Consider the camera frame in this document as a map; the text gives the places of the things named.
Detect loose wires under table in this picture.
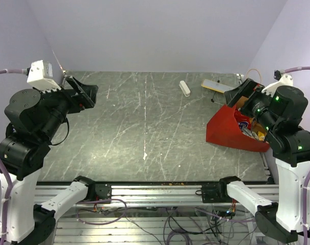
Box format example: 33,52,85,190
75,199,257,245

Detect yellow-edged tablet on stand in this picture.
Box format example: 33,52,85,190
201,79,236,105

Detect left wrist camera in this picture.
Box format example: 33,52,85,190
27,60,62,93

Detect aluminium rail frame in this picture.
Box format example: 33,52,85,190
46,184,276,244

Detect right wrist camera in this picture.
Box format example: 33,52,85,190
262,70,293,97

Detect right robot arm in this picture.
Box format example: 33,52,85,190
216,79,310,243

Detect yellow snack packet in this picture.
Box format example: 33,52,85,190
250,121,267,141

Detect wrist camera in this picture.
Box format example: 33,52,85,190
27,60,62,93
262,70,293,97

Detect white rectangular device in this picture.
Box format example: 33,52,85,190
179,81,191,97

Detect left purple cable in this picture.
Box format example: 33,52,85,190
0,68,28,245

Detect red paper bag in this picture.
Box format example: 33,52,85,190
205,105,269,153

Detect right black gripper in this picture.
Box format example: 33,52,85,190
224,77,278,133

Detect red snack bag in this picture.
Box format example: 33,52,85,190
234,110,254,130

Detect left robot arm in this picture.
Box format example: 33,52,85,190
0,76,98,244

